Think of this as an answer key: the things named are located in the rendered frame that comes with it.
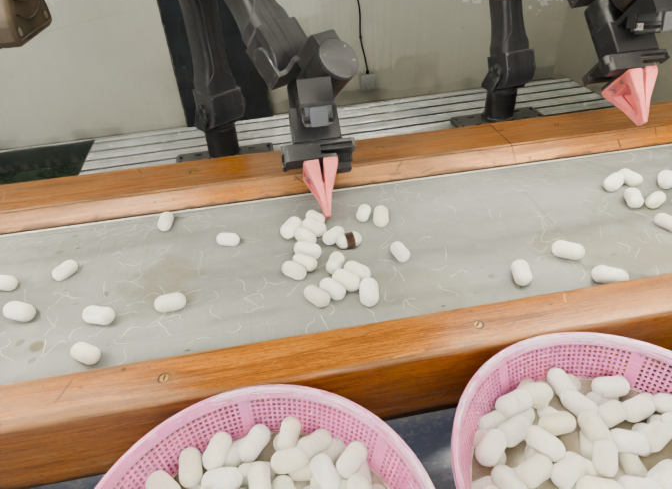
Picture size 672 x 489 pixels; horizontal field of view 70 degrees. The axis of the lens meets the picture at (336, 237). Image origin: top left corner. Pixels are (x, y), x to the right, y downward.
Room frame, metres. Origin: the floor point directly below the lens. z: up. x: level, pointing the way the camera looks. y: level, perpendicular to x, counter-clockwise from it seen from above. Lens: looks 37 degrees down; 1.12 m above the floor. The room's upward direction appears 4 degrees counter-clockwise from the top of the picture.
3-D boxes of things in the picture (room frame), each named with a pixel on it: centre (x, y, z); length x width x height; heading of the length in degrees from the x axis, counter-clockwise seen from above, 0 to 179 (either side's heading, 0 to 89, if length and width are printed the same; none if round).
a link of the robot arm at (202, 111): (0.90, 0.21, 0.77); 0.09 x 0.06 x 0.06; 131
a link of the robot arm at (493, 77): (0.99, -0.38, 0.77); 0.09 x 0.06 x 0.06; 108
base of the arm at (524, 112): (1.00, -0.38, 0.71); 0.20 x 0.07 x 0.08; 99
